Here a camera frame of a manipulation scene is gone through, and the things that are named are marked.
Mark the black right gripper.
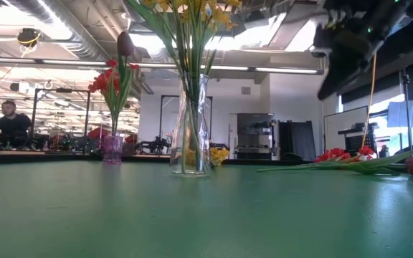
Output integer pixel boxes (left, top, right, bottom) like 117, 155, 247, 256
312, 0, 408, 101

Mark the red artificial flower bunch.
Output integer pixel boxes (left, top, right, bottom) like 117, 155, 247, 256
87, 59, 140, 137
313, 144, 376, 165

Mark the yellow artificial flower bunch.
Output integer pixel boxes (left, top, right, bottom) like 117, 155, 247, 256
140, 0, 244, 175
186, 146, 231, 168

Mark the clear glass vase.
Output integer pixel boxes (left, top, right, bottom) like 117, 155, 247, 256
168, 72, 211, 178

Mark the small purple glass vase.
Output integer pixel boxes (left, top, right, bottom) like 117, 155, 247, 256
101, 134, 124, 165

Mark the white board panel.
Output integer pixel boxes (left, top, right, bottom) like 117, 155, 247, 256
323, 105, 369, 161

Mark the long ceiling tube light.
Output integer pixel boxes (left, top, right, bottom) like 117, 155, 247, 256
138, 63, 325, 75

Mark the black equipment cart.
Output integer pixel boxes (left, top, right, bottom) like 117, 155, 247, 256
337, 122, 379, 155

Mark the black cabinet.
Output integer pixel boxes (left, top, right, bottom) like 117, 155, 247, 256
277, 120, 318, 161

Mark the black light stand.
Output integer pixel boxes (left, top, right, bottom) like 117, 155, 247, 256
401, 67, 413, 151

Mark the white softbox panel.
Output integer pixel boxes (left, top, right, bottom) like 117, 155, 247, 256
386, 99, 413, 129

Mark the black equipment rack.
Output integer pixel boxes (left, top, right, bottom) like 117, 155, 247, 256
235, 113, 276, 161

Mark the green table mat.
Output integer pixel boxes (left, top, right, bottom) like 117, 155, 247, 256
0, 159, 413, 258

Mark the person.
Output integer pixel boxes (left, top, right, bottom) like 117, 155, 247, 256
0, 100, 34, 151

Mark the silver ceiling duct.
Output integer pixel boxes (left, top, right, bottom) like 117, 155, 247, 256
285, 14, 324, 54

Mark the yellow hanging cable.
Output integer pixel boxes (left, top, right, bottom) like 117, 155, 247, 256
361, 53, 378, 148

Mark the black metal gantry frame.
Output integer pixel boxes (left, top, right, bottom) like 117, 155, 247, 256
30, 88, 92, 148

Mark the black ceiling camera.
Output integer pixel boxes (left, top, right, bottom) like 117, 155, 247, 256
16, 27, 42, 48

